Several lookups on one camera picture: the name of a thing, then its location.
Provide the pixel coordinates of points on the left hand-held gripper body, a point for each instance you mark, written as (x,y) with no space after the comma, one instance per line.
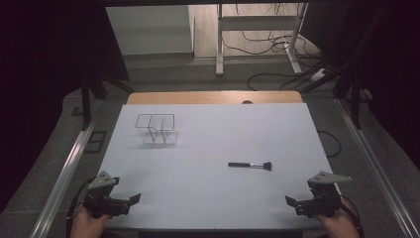
(100,198)

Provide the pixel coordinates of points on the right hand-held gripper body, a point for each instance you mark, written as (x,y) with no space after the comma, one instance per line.
(325,198)

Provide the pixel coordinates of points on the black makeup brush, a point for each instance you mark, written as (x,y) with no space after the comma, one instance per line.
(241,164)

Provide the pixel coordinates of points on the clear plastic organizer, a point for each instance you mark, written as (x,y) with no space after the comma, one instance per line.
(161,132)

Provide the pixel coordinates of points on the person's left hand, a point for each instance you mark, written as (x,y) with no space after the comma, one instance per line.
(87,226)

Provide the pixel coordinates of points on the person's right hand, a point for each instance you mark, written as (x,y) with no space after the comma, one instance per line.
(341,226)

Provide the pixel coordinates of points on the dark floor socket plate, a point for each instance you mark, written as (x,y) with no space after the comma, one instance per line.
(95,141)

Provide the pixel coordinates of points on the black metal stand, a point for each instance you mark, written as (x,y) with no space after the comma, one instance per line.
(355,105)
(86,102)

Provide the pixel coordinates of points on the white power strip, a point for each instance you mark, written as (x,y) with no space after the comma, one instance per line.
(318,74)

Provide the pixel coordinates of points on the wooden table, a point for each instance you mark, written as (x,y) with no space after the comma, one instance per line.
(198,97)

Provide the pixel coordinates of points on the black curtain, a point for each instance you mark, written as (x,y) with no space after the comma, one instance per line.
(396,66)
(49,66)

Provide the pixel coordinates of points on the silver metal rail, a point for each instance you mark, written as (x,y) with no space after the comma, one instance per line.
(66,172)
(373,158)

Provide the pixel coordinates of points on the white metal desk frame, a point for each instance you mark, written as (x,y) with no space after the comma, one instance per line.
(257,23)

